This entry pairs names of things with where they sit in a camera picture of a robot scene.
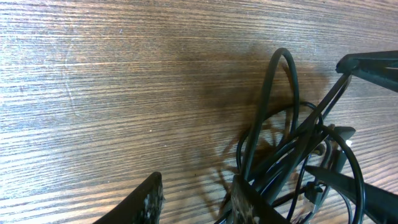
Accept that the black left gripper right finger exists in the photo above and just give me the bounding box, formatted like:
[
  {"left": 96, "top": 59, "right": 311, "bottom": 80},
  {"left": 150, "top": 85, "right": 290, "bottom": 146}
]
[{"left": 231, "top": 174, "right": 290, "bottom": 224}]

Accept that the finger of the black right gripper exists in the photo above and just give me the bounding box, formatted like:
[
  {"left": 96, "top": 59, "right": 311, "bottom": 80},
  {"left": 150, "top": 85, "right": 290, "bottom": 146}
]
[
  {"left": 305, "top": 166, "right": 397, "bottom": 224},
  {"left": 336, "top": 50, "right": 397, "bottom": 92}
]

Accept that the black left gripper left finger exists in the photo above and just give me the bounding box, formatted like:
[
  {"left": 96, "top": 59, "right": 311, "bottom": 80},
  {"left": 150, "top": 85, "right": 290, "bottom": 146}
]
[{"left": 94, "top": 172, "right": 164, "bottom": 224}]

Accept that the black cable bundle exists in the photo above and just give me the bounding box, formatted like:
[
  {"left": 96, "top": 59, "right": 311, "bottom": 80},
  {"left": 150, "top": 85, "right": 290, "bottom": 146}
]
[{"left": 214, "top": 47, "right": 365, "bottom": 224}]

